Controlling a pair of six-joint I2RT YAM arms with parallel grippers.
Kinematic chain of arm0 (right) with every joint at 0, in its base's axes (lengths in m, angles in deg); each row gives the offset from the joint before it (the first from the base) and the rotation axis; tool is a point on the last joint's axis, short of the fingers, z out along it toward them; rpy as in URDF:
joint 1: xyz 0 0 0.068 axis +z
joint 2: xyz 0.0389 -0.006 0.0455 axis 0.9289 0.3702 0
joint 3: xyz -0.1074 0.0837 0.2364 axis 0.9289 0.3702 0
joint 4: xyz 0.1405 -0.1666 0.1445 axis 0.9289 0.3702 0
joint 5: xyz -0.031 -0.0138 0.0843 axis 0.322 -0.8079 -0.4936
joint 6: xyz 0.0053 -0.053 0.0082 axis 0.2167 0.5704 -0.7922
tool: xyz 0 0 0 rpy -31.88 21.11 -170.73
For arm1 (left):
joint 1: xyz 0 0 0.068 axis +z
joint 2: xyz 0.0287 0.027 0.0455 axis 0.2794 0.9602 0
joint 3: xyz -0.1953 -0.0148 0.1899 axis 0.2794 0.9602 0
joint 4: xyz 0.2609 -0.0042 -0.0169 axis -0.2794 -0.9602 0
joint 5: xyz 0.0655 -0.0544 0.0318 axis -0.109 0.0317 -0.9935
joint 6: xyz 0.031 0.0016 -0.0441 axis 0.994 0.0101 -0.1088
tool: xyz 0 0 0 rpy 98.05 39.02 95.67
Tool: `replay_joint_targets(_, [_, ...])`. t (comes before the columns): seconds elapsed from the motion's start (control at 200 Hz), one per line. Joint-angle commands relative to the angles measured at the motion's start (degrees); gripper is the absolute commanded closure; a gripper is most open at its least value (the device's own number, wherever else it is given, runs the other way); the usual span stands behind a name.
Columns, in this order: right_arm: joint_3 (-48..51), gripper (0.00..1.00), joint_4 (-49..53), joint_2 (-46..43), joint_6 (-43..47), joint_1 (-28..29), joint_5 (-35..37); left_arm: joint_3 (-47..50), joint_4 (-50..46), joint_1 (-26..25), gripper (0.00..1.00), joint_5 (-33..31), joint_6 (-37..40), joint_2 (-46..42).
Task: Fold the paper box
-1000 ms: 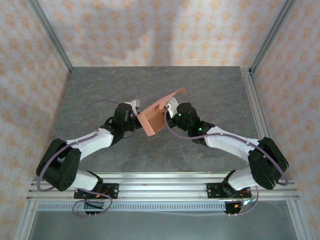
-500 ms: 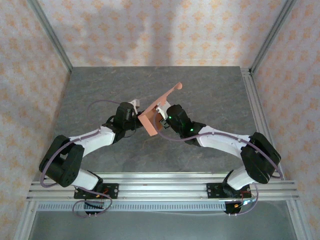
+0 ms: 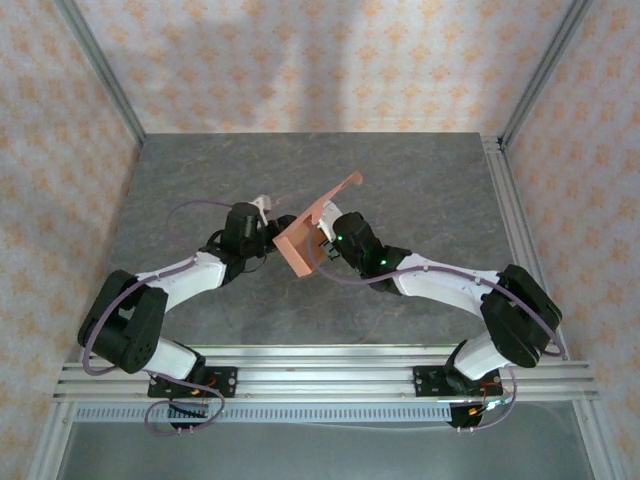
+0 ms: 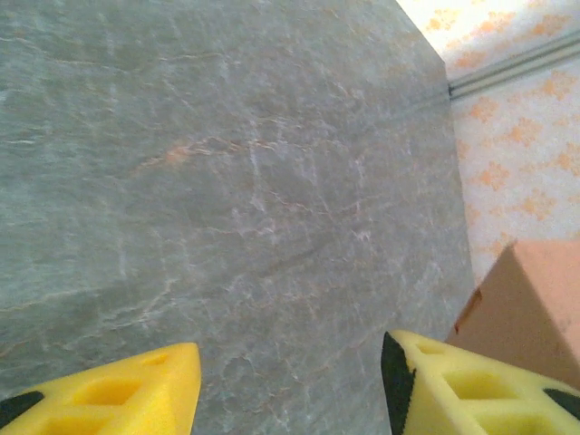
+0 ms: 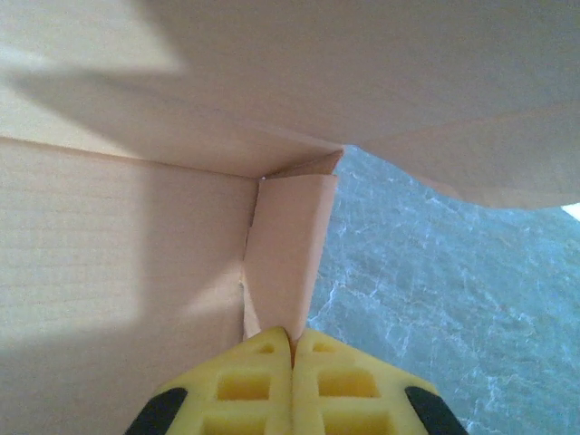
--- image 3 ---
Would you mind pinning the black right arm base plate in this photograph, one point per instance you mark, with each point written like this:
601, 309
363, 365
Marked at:
425, 382

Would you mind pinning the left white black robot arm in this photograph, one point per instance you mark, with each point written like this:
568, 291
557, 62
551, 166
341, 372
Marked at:
125, 325

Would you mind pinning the narrow aluminium rail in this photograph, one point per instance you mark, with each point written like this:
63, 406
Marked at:
325, 352

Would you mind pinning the grey metal panel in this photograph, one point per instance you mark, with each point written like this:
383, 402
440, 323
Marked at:
325, 455

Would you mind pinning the wide aluminium mounting rail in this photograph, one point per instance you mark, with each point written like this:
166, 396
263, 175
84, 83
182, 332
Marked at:
325, 382

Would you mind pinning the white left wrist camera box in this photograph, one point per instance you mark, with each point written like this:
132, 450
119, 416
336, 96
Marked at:
262, 202

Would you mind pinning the small green circuit board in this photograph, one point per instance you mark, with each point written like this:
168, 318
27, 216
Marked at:
495, 403

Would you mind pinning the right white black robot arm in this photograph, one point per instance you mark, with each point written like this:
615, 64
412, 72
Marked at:
520, 320

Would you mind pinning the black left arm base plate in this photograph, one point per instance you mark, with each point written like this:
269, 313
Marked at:
225, 381

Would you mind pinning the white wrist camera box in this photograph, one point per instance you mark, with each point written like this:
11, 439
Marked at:
325, 222
262, 202

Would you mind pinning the aluminium frame post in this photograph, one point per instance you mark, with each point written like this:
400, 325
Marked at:
100, 65
546, 65
595, 445
50, 445

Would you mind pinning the aluminium side rail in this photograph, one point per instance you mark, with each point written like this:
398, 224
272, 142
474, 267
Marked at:
515, 225

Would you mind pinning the orange cardboard paper box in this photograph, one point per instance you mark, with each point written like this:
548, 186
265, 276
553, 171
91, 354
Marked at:
300, 245

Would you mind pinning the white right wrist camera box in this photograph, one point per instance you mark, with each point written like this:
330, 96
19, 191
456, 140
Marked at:
325, 222

